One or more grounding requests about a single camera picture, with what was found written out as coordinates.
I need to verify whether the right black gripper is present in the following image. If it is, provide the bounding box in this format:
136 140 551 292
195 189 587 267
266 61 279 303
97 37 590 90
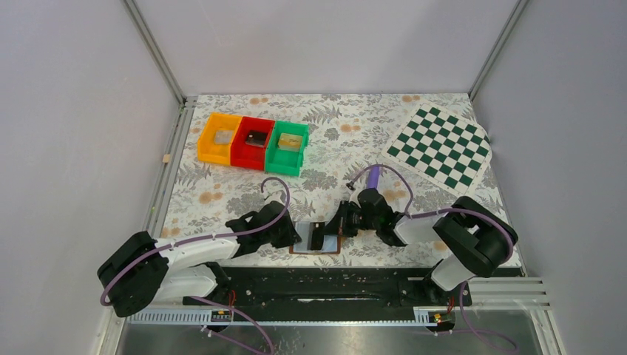
322 200 380 237

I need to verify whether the floral table mat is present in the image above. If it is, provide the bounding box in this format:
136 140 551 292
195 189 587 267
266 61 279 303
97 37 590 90
153 93 476 268

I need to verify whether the brown leather card holder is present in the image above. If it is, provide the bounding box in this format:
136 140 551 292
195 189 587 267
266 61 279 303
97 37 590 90
289 221 341 255

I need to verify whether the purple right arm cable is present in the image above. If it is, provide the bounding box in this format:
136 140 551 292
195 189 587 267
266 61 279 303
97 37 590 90
345 163 521 354

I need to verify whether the gold card in green bin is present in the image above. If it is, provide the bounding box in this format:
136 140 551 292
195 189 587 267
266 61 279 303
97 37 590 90
277 132 303 152

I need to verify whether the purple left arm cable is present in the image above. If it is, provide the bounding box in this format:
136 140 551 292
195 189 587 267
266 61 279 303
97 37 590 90
100 177 291 307

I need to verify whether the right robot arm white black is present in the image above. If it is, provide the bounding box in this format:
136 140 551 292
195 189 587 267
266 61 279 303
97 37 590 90
323 188 519 305

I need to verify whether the green plastic bin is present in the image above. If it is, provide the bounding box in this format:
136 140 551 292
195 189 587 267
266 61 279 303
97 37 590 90
264 121 309 177

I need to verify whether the black credit card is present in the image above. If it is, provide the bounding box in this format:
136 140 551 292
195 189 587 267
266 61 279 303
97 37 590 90
245 130 268 148
309 222 325 251

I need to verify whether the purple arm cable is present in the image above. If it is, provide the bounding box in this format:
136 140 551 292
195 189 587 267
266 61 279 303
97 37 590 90
345 163 521 354
100 177 291 307

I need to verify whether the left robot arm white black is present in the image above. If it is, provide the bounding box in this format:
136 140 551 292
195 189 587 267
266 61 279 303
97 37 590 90
97 201 302 317

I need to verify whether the green white checkered board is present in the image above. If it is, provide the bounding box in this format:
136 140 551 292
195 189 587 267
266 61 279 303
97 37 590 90
382 101 492 196

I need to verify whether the red plastic bin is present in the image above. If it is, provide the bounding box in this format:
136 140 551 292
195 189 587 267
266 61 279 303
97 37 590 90
230 116 275 171

